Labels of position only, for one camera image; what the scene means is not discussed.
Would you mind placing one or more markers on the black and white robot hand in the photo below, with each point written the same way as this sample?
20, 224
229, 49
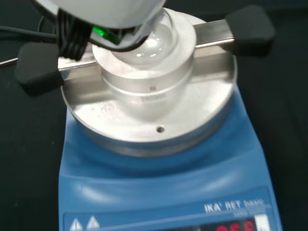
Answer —
103, 12

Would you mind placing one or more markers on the clear round-bottom glass flask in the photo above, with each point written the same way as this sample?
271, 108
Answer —
156, 45

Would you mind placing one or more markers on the thin metal probe rod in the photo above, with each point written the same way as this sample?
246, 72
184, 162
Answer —
8, 61

